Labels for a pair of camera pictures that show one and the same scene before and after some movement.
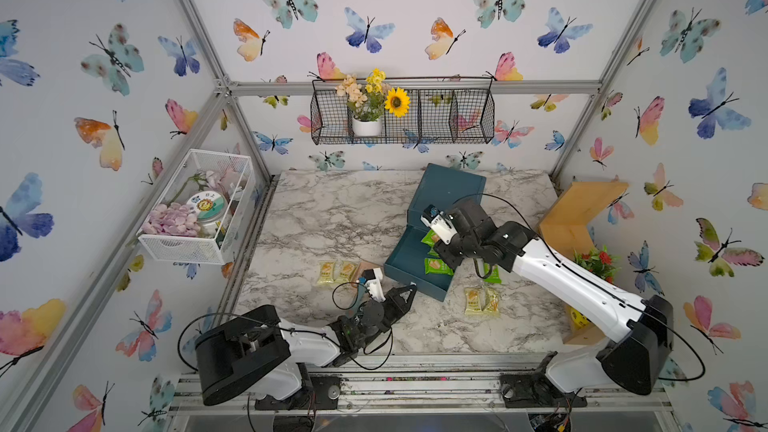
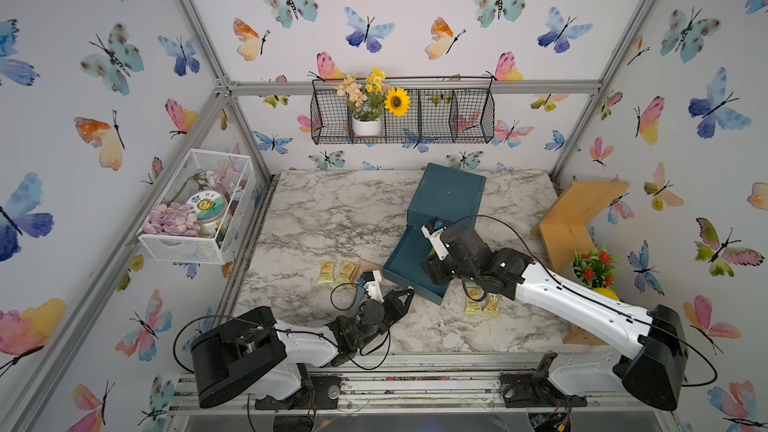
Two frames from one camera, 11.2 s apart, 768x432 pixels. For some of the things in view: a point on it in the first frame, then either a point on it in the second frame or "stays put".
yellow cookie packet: [326, 271] stays put
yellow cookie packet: [347, 270] stays put
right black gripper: [443, 251] -> [433, 270]
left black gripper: [399, 310] stays put
